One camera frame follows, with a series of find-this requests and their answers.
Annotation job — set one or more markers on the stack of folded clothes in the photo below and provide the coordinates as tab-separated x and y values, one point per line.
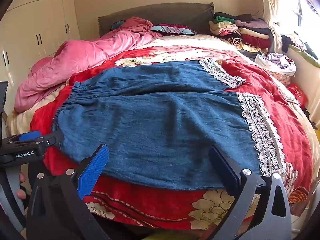
250	32

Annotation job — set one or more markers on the cream wardrobe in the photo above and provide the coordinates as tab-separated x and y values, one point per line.
37	17

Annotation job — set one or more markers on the dark grey headboard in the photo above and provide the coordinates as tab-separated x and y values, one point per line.
175	15

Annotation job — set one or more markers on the red floral blanket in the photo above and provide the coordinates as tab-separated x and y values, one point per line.
265	85

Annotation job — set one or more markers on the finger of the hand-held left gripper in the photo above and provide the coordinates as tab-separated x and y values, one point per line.
30	135
53	137

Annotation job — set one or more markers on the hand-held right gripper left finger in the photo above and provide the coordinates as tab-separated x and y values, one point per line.
92	173

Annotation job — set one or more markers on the cream curtain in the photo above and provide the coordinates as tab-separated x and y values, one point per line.
271	10

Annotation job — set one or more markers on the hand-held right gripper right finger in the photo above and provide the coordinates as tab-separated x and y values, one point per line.
226	172

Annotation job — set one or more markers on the white bag of clothes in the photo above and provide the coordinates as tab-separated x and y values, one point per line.
275	63

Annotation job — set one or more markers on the blue denim pants lace trim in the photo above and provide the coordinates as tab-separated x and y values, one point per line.
150	120

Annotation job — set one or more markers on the person's left hand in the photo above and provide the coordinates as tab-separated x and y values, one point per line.
22	178

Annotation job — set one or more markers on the window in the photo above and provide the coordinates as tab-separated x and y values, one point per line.
305	7

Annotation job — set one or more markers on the dark cloth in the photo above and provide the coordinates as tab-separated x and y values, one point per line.
286	42

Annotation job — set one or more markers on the patterned pillow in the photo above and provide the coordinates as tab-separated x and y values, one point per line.
117	25
172	29

